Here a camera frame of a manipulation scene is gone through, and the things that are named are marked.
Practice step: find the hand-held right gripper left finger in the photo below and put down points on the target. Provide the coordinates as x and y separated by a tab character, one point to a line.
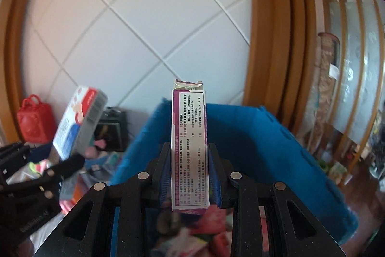
164	181

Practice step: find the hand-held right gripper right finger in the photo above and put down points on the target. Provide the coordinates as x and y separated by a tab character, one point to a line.
215	184

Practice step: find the wooden headboard frame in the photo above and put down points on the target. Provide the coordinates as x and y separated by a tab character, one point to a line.
270	34

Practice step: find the wooden glass partition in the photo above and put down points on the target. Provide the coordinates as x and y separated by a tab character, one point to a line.
349	34

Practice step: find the black box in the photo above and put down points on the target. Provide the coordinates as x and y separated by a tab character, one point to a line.
112	130

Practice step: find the grey white and red box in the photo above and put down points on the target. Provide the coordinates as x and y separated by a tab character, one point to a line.
81	115

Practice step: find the purple and white medicine box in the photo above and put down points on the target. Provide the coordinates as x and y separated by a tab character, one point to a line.
189	139

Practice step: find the patterned rolled carpet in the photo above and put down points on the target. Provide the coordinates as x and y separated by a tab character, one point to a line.
324	79

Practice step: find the red bear-face case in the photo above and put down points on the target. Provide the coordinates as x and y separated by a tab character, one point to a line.
36	121

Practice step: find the blue plastic crate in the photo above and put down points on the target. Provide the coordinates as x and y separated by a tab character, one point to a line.
255	136

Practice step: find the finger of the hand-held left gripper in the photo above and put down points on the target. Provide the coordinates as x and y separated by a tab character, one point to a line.
70	165
15	151

